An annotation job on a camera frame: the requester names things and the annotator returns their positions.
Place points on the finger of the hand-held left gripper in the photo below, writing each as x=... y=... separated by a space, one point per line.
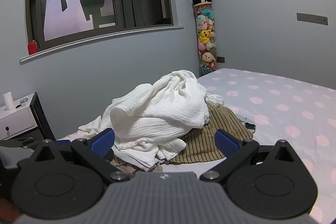
x=61 y=142

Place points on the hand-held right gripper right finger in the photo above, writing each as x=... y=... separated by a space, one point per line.
x=227 y=144

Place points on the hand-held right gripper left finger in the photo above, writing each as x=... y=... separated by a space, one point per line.
x=103 y=141

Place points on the white crinkled muslin blanket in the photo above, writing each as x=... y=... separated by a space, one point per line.
x=162 y=108

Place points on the brown striped garment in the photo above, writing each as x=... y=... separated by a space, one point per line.
x=210 y=140

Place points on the white smooth garment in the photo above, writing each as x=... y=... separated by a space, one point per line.
x=92 y=127

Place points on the grey and black garment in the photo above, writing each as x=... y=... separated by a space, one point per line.
x=249 y=125

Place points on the pinkish beige garment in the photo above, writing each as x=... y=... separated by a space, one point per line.
x=123 y=165

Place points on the white nightstand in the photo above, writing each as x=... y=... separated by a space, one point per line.
x=15 y=121

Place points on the bed with polka dot sheet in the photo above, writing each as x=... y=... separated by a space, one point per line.
x=275 y=119

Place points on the white paper roll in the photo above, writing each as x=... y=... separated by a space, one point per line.
x=8 y=101

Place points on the red container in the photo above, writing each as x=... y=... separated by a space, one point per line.
x=32 y=47

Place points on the clear tube of plush toys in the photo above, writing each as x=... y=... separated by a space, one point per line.
x=206 y=37

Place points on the dark wall outlet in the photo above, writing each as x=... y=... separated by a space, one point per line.
x=221 y=59

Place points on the grey wall socket strip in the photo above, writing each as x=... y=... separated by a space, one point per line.
x=312 y=18

